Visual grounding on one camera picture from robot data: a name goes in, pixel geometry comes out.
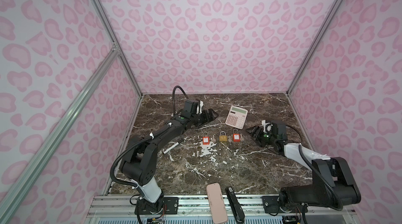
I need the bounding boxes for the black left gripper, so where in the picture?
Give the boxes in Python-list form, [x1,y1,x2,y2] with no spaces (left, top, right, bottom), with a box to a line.
[190,108,219,128]

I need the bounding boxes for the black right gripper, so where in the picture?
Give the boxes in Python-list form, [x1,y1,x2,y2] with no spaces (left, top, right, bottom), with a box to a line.
[244,125,278,147]

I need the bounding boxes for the red padlock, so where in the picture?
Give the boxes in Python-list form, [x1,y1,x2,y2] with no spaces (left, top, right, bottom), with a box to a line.
[202,136,210,145]
[232,128,244,142]

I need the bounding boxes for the brass padlock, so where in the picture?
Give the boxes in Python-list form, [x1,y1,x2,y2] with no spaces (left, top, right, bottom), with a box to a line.
[219,131,228,142]

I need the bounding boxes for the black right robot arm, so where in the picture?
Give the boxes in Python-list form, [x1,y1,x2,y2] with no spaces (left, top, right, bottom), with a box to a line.
[246,120,362,211]

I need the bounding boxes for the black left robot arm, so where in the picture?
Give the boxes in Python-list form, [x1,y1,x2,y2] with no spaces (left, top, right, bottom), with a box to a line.
[110,99,219,215]

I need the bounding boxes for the pink calculator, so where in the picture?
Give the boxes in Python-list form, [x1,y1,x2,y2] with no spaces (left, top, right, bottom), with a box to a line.
[225,105,248,130]

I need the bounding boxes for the white marker pen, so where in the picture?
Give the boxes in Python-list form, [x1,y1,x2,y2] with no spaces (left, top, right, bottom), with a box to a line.
[163,142,179,154]

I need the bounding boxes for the black stapler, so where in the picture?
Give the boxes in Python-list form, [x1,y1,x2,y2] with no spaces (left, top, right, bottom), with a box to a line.
[225,186,245,224]

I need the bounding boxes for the pink case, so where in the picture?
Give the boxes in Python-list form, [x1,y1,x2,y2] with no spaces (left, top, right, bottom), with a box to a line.
[206,183,228,224]

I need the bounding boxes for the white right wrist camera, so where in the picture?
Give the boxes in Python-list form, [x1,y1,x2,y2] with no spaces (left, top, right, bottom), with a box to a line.
[262,120,273,134]

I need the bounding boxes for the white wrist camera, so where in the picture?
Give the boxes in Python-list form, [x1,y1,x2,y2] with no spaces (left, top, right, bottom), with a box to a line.
[196,100,204,114]
[262,120,273,134]

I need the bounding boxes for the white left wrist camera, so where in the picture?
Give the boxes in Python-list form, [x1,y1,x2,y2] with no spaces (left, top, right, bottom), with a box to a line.
[196,100,204,114]

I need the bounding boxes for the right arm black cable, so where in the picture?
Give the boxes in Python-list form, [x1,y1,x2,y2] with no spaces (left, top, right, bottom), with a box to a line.
[284,124,344,210]

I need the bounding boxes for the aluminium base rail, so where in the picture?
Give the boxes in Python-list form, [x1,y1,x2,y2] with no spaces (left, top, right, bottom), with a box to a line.
[84,193,360,224]

